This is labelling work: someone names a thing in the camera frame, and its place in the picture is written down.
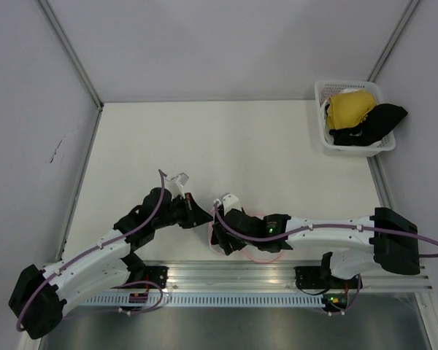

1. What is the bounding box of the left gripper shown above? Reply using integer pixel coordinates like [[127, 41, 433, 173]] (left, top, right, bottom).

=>
[[153, 192, 213, 230]]

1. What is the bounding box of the white pink mesh laundry bag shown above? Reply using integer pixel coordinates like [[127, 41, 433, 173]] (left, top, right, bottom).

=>
[[208, 207, 291, 263]]

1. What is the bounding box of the yellow bra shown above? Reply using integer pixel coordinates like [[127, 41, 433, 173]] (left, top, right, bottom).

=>
[[326, 90, 377, 131]]

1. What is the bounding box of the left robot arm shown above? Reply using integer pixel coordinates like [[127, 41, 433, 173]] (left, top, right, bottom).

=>
[[8, 187, 212, 339]]

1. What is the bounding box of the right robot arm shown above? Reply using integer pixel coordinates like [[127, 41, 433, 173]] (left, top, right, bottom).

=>
[[211, 206, 420, 289]]

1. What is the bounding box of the black bra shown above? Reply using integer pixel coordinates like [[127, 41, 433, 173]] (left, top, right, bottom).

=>
[[329, 104, 408, 147]]

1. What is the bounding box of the white plastic basket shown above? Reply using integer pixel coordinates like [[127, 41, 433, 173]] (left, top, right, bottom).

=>
[[315, 80, 396, 158]]

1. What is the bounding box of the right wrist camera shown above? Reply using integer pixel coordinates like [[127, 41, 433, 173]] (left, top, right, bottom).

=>
[[213, 193, 242, 214]]

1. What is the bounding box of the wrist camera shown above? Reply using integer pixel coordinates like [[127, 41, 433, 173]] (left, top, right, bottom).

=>
[[213, 193, 242, 214], [169, 172, 189, 198]]

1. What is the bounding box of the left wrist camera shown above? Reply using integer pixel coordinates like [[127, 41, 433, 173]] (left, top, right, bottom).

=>
[[169, 172, 189, 198]]

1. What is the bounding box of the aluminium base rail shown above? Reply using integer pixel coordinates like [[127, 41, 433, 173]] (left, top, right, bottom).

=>
[[36, 259, 435, 292]]

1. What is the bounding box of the white slotted cable duct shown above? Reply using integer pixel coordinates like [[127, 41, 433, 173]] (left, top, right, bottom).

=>
[[80, 291, 324, 308]]

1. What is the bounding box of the left aluminium frame post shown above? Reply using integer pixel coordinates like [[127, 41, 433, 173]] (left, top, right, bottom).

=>
[[36, 0, 104, 260]]

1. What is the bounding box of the aluminium frame post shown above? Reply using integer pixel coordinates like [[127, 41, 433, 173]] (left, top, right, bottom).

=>
[[366, 0, 424, 209], [36, 0, 104, 260]]

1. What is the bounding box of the right aluminium frame post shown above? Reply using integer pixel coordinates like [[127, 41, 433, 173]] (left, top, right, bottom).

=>
[[366, 0, 424, 209]]

